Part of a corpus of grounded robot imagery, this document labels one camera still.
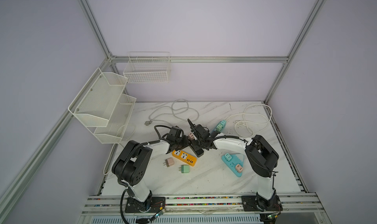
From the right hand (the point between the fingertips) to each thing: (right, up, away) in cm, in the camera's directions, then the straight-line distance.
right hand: (193, 143), depth 93 cm
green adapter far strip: (+17, +9, +3) cm, 20 cm away
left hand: (-3, 0, +1) cm, 3 cm away
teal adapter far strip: (+20, +13, +6) cm, 25 cm away
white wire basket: (-30, +50, +3) cm, 58 cm away
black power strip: (+2, -1, -9) cm, 9 cm away
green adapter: (-5, -13, -9) cm, 17 cm away
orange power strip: (-5, -8, -5) cm, 11 cm away
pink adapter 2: (+25, -11, -14) cm, 31 cm away
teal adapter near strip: (+20, -6, -10) cm, 23 cm away
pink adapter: (-15, -10, -7) cm, 19 cm away
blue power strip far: (+15, +8, +8) cm, 19 cm away
